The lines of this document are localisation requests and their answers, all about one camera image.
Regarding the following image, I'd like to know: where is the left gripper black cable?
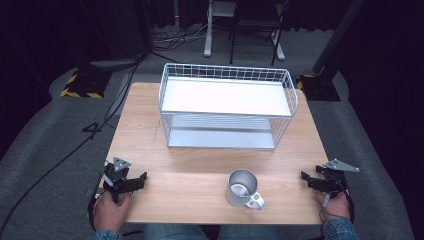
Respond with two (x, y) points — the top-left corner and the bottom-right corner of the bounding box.
(86, 191), (103, 232)

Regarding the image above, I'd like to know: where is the person's left hand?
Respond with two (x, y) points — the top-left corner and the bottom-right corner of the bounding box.
(92, 191), (133, 232)

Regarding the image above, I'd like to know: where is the person's leg in jeans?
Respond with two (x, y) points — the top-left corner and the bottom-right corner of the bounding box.
(143, 223), (212, 240)
(217, 224), (282, 240)

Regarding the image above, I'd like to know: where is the white desk leg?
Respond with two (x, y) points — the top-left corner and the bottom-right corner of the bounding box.
(203, 0), (238, 58)
(270, 29), (286, 62)

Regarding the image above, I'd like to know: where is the long black floor cable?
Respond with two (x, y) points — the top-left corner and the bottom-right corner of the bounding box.
(0, 53), (148, 231)

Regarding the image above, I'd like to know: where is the bundle of floor cables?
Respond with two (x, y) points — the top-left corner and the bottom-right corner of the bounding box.
(151, 24), (214, 53)

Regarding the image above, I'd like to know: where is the white wire shelf rack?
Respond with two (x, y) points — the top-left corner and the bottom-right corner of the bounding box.
(157, 62), (299, 152)

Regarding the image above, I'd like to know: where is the black slanted stand pole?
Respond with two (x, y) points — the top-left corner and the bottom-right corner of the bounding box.
(311, 0), (367, 76)

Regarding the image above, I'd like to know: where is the right gripper cable with plug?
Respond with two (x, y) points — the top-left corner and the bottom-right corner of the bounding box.
(318, 193), (355, 224)

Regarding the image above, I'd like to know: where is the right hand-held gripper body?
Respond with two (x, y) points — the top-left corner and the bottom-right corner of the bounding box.
(315, 158), (361, 198)

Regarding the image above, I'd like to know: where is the black metal chair frame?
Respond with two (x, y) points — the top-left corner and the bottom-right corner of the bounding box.
(228, 0), (290, 67)

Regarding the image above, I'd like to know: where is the metal cup with handle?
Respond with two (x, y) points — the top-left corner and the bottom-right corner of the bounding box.
(225, 168), (266, 211)

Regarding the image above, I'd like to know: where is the person's right leg in jeans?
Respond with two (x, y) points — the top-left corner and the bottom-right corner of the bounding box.
(217, 224), (282, 240)

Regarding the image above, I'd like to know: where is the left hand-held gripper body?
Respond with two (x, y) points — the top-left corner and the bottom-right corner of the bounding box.
(102, 156), (132, 203)

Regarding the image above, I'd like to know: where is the person's left leg in jeans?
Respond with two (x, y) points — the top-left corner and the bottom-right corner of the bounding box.
(143, 223), (212, 240)

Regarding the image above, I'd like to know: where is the stand base with yellow-black tape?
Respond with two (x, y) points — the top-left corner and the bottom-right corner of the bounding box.
(59, 66), (114, 100)
(295, 73), (342, 102)

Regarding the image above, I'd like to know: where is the person's right hand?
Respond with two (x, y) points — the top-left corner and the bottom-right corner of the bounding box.
(314, 189), (352, 222)

